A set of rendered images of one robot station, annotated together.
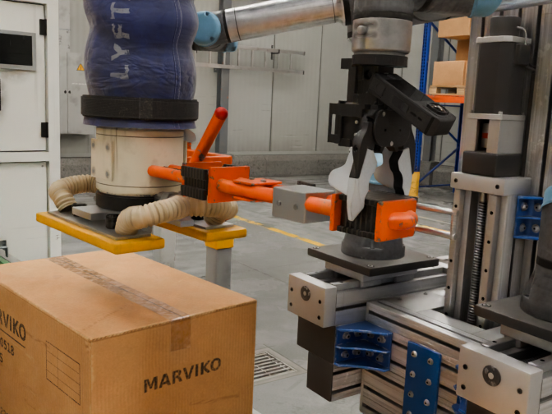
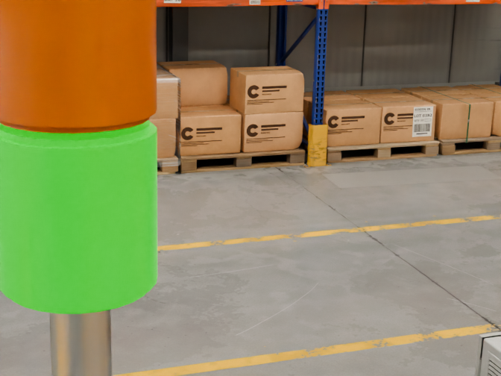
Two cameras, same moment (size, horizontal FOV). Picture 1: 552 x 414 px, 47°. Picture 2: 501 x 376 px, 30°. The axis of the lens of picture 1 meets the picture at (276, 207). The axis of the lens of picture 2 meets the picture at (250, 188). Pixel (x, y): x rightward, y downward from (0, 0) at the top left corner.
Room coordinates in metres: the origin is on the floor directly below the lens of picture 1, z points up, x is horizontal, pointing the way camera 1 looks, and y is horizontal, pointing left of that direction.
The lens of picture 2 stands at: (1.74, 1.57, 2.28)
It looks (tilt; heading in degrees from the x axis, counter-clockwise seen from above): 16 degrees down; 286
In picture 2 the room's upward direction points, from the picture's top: 1 degrees clockwise
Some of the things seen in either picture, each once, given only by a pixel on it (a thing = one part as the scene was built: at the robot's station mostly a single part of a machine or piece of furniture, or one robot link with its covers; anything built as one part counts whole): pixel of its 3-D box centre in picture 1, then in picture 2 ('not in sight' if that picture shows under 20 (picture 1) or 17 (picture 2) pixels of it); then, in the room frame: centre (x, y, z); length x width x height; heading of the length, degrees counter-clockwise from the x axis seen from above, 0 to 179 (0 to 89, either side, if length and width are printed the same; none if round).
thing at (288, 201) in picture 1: (303, 203); not in sight; (0.92, -0.04, 1.24); 0.07 x 0.07 x 0.04; 43
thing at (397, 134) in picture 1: (371, 103); not in sight; (0.84, -0.12, 1.39); 0.09 x 0.08 x 0.12; 42
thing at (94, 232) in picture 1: (95, 221); not in sight; (1.20, 0.35, 1.14); 0.34 x 0.10 x 0.05; 43
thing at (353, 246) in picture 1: (374, 232); not in sight; (1.49, -0.24, 1.09); 0.15 x 0.15 x 0.10
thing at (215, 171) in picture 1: (215, 181); not in sight; (1.08, 0.11, 1.24); 0.10 x 0.08 x 0.06; 133
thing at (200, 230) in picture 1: (178, 213); not in sight; (1.33, 0.21, 1.14); 0.34 x 0.10 x 0.05; 43
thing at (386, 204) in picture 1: (372, 214); not in sight; (0.82, -0.13, 1.24); 0.08 x 0.07 x 0.05; 43
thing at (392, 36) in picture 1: (379, 39); not in sight; (0.84, -0.12, 1.47); 0.08 x 0.08 x 0.05
